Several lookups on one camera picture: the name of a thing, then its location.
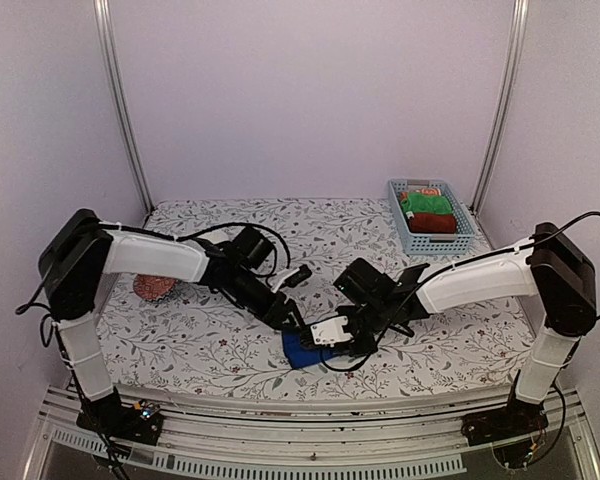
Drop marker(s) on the blue towel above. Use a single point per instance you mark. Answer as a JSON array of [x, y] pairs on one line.
[[301, 351]]

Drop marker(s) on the green rolled towel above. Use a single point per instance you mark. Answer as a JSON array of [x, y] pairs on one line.
[[430, 204]]

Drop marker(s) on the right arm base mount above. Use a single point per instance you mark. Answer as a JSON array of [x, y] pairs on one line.
[[520, 425]]

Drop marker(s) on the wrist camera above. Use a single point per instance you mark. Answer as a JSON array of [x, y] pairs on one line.
[[290, 278], [331, 331]]

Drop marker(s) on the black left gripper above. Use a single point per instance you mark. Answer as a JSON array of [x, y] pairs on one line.
[[277, 321]]

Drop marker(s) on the aluminium front table rail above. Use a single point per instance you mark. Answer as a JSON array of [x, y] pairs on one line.
[[207, 437]]

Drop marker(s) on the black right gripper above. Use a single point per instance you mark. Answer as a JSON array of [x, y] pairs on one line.
[[362, 351]]

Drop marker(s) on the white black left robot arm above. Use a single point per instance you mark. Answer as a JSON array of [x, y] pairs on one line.
[[87, 253]]

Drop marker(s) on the left aluminium frame post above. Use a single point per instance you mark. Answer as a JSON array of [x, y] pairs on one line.
[[107, 42]]

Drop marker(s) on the right aluminium frame post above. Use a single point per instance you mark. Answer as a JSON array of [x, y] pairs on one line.
[[505, 95]]

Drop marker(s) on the dark red towel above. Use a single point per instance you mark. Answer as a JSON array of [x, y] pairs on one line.
[[429, 223]]

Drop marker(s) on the orange patterned rolled towel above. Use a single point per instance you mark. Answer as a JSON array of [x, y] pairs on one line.
[[423, 191]]

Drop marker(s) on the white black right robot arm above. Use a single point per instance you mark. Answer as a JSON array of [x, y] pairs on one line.
[[547, 268]]

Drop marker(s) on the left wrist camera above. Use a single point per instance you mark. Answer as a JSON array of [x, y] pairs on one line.
[[290, 278]]

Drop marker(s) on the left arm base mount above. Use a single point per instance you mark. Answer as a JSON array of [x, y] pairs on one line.
[[139, 423]]

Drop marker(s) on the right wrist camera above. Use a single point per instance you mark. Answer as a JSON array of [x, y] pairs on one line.
[[331, 331]]

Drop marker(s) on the aluminium frame post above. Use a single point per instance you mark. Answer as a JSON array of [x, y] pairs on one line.
[[505, 95], [107, 42]]

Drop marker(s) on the light blue plastic basket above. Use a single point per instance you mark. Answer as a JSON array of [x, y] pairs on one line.
[[431, 244]]

